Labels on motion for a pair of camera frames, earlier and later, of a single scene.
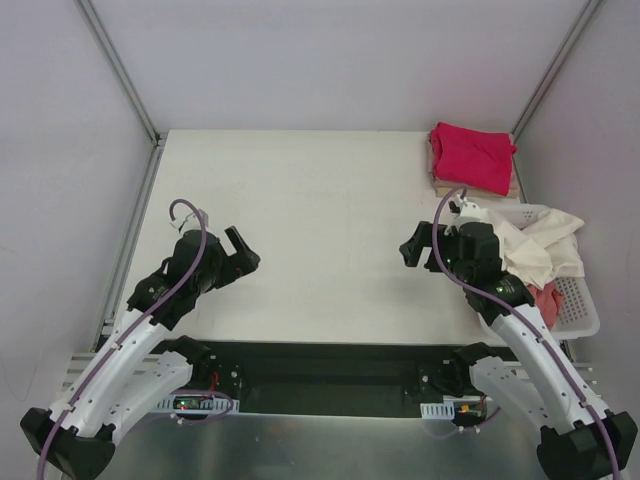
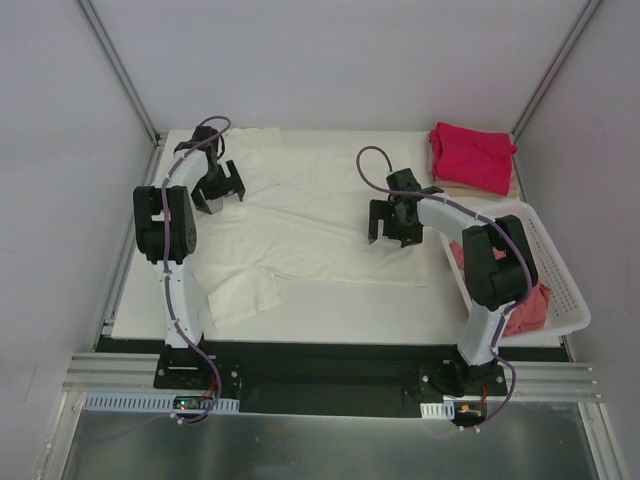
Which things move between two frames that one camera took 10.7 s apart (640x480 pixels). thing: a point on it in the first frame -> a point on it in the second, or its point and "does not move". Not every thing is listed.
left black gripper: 236,263 -> 218,185
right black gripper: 430,248 -> 392,220
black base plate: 337,378 does not move
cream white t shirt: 543,253 -> 306,217
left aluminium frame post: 120,71 does not move
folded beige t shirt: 442,187 does not move
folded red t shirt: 476,158 does not move
